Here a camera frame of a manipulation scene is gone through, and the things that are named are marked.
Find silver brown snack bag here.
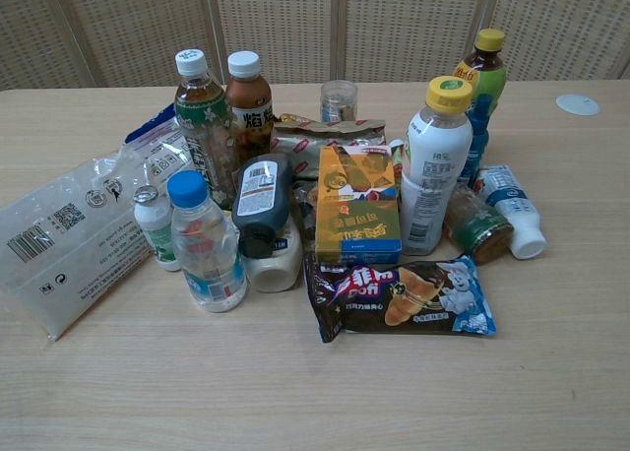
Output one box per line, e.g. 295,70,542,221
271,113,387,180

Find white bag with blue edge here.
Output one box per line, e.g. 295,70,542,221
123,102,197,185

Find white clear sugar bag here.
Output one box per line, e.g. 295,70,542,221
0,146,159,343

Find yellow snack box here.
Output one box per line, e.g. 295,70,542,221
313,144,404,266

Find dark grey squeeze sauce bottle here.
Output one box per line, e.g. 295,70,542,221
230,153,295,260

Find cream mayonnaise squeeze bottle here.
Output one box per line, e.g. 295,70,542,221
241,215,303,293

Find clear water bottle blue cap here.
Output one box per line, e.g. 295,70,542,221
165,169,249,314

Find chocolate croissant snack packet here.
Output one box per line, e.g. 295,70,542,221
303,251,498,345

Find brown drink bottle white cap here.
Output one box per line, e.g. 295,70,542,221
224,50,274,170

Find small clear plastic jar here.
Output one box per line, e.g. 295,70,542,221
320,79,358,124

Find white bottle yellow cap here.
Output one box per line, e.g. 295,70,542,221
399,75,474,257

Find small white yogurt drink bottle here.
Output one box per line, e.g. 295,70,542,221
132,184,183,273

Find lying green label tea bottle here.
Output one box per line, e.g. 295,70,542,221
443,181,516,267

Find blue plastic bottle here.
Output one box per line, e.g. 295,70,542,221
457,94,494,190

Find beige perforated folding screen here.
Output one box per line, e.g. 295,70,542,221
0,0,630,92

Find lying white milk bottle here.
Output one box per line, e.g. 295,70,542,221
476,163,549,261

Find green iced tea bottle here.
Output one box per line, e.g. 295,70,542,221
451,28,508,119

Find round grey table cable cover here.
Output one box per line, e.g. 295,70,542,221
555,94,601,117

